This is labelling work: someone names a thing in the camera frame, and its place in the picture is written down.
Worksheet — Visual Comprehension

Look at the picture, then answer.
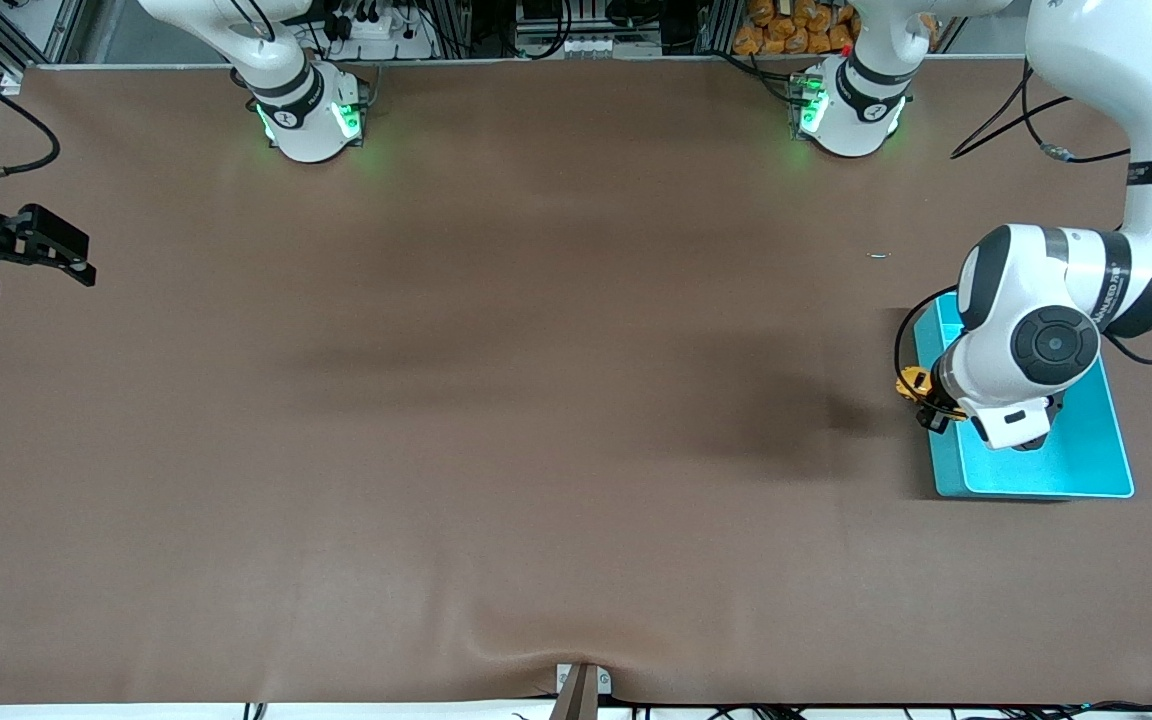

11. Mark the brown table mat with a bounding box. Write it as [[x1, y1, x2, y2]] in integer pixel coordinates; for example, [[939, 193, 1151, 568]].
[[0, 60, 1152, 706]]

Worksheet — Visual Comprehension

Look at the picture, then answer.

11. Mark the yellow beetle toy car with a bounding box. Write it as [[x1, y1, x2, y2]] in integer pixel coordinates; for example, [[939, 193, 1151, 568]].
[[896, 367, 967, 419]]

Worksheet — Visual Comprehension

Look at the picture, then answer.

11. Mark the teal plastic bin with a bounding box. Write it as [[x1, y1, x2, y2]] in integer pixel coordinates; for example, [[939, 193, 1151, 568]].
[[914, 292, 1135, 500]]

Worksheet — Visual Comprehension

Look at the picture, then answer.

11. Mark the white power strip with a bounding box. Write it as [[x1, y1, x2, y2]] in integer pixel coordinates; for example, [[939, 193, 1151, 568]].
[[334, 10, 437, 61], [554, 35, 639, 59]]

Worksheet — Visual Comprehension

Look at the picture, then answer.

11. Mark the aluminium frame profile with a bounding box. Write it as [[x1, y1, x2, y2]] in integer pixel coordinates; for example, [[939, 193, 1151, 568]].
[[0, 0, 89, 86]]

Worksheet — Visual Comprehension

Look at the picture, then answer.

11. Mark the orange packaged items pile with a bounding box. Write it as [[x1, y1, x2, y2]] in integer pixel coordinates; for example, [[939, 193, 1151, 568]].
[[733, 0, 862, 56]]

